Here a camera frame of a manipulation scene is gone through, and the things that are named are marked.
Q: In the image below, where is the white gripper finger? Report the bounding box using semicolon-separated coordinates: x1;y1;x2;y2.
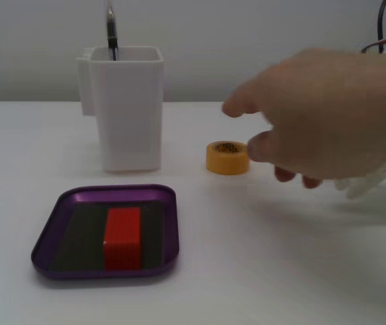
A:
345;156;386;200
333;177;356;192

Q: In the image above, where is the bare human hand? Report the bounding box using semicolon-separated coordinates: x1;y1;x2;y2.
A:
220;47;386;190

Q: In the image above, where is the yellow masking tape roll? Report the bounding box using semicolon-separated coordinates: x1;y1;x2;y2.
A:
205;141;251;175

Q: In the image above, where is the black ballpoint pen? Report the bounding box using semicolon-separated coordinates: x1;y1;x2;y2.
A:
106;0;119;62

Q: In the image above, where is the black cable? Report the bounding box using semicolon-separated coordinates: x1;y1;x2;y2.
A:
376;0;386;54

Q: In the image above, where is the purple metal tray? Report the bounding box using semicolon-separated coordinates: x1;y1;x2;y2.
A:
30;183;180;280

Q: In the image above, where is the white plastic pen holder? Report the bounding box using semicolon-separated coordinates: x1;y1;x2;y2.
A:
76;46;165;173

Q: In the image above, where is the red cube block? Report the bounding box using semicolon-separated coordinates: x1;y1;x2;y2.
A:
103;207;142;271

